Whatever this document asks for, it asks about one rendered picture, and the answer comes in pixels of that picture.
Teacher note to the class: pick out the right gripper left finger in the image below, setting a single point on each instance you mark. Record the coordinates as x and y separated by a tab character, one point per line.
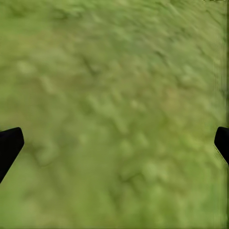
11	143

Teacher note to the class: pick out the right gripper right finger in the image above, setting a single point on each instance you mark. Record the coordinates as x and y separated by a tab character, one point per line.
222	142

